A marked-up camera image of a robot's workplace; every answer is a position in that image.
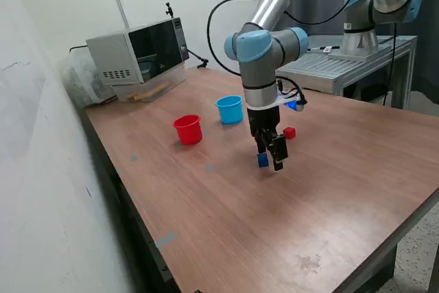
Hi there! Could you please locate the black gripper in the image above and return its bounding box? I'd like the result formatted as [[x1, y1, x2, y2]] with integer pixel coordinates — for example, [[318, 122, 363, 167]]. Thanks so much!
[[247, 105, 289, 172]]

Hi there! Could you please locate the blue plastic cup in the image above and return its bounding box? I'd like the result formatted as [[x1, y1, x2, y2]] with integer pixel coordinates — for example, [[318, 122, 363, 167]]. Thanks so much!
[[215, 95, 245, 125]]

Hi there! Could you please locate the red plastic cup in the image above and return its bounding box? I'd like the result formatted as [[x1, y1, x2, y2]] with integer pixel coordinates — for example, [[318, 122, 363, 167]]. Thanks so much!
[[172, 113, 204, 145]]

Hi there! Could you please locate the clear plastic box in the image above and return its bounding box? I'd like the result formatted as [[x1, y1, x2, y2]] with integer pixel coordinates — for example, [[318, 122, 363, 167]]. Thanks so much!
[[111, 66, 188, 103]]

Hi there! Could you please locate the tan wooden stick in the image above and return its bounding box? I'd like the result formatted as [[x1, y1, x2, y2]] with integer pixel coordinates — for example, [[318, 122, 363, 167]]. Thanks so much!
[[142, 82, 171, 97]]

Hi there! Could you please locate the grey tape strip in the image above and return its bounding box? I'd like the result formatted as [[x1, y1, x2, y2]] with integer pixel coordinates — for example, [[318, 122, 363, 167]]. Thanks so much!
[[154, 231, 178, 249]]

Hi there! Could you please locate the silver microwave oven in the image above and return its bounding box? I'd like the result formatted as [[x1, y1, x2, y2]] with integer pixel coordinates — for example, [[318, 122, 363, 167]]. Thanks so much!
[[85, 16, 191, 85]]

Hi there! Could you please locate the thin white rod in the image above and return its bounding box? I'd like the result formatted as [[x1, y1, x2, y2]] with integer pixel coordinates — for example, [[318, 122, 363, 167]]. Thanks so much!
[[115, 0, 130, 30]]

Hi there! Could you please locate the translucent plastic bag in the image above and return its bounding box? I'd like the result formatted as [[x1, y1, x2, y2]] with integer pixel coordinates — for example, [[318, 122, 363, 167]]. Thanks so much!
[[56, 47, 117, 107]]

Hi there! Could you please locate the white wrist mounting bracket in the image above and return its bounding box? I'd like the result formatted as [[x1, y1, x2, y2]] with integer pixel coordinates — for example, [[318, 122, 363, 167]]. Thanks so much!
[[244, 95, 305, 111]]

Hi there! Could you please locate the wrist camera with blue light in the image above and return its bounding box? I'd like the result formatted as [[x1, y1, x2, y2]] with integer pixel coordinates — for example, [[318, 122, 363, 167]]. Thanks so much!
[[287, 98, 308, 113]]

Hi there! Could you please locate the short black wrist cable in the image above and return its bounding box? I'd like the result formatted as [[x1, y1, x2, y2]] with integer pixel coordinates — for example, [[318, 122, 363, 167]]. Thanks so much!
[[276, 76, 305, 102]]

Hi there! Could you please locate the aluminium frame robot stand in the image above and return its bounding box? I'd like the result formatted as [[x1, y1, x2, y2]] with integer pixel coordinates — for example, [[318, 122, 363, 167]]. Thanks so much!
[[276, 34, 419, 108]]

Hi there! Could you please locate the black tagged cable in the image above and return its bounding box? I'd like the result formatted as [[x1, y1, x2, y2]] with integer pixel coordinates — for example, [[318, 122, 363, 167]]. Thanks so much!
[[306, 45, 343, 52]]

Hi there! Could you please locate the aluminium base plate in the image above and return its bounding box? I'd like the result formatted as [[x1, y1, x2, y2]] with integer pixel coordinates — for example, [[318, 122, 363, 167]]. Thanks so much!
[[327, 49, 392, 62]]

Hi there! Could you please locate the long black arm cable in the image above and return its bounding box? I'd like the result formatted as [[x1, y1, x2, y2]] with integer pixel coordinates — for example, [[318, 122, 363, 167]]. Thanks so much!
[[207, 0, 364, 76]]

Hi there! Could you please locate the black hanging cable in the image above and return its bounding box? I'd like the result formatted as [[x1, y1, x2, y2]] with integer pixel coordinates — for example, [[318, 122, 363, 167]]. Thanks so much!
[[382, 23, 399, 107]]

